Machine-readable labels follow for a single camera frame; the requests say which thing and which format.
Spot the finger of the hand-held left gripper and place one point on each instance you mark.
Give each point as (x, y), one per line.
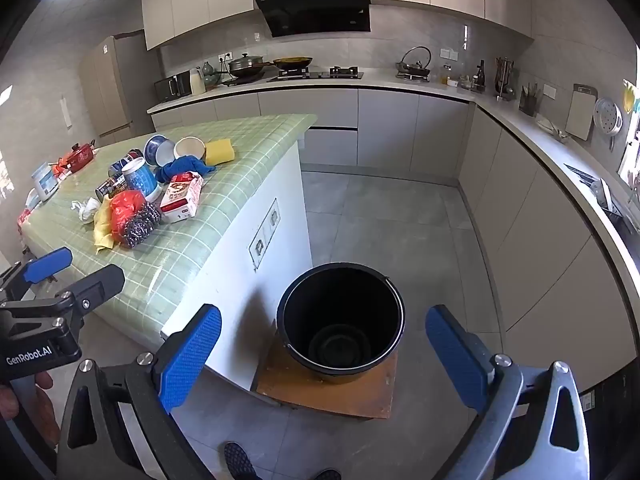
(50, 264)
(95, 285)

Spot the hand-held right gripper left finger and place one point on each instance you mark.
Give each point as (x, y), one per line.
(192, 355)

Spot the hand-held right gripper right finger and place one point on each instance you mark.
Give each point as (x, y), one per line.
(455, 355)

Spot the yellow cloth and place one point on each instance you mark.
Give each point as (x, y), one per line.
(102, 227)

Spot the white tissue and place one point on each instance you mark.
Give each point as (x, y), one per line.
(86, 210)

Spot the steel wool scrubber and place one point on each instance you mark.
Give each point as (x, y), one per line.
(142, 225)

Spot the red plastic bag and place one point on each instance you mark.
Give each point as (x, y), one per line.
(127, 212)

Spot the blue and white paper cup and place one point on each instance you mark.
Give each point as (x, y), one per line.
(141, 181)

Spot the black plastic bucket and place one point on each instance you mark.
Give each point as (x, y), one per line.
(295, 305)

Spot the red and white carton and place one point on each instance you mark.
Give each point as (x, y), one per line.
(182, 199)

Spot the blue cloth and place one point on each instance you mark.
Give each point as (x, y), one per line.
(182, 167)

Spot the blue bowl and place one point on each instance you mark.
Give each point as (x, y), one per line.
(159, 150)

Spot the white bowl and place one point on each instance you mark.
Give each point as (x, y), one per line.
(190, 149)

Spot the yellow sponge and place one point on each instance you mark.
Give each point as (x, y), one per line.
(220, 151)

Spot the person's left hand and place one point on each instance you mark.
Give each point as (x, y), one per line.
(42, 410)

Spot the small white screen device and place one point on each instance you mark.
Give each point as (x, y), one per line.
(44, 180)

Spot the low wooden stool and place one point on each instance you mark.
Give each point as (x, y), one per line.
(280, 385)

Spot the red enamel pot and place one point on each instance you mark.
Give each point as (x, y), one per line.
(80, 154)

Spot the person's dark shoe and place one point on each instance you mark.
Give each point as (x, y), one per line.
(327, 475)
(240, 460)

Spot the beige refrigerator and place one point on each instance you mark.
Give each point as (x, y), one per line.
(115, 90)

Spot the black microwave oven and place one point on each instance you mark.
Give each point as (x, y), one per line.
(170, 87)

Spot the dish rack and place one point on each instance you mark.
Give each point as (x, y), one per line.
(607, 199)

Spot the white jug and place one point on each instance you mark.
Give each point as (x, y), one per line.
(197, 82)

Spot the grey kitchen counter cabinets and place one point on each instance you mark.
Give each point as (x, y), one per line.
(390, 125)

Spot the green ceramic vase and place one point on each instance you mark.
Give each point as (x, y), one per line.
(208, 72)

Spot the black induction cooker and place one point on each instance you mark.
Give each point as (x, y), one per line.
(240, 80)

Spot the dark chopstick holder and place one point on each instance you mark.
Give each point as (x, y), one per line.
(528, 102)

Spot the wok with glass lid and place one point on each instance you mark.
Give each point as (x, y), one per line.
(247, 66)

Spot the white cutting board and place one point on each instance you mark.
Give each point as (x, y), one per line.
(581, 112)

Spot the dark glass bottle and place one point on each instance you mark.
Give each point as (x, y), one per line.
(481, 77)

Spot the metal utensil rack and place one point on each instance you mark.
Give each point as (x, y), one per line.
(505, 80)

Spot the yellow oil bottle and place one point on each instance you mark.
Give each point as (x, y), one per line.
(445, 75)

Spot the metal steamer plate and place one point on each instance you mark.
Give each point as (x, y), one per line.
(607, 117)

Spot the black frying pan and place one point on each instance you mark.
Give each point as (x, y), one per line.
(292, 62)

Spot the black gas stove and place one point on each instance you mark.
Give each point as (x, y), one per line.
(320, 75)

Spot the black range hood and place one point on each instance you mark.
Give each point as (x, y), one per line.
(310, 10)

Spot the wall socket panel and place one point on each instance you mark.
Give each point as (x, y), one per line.
(265, 235)

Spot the white wall paper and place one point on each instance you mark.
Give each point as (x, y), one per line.
(65, 110)

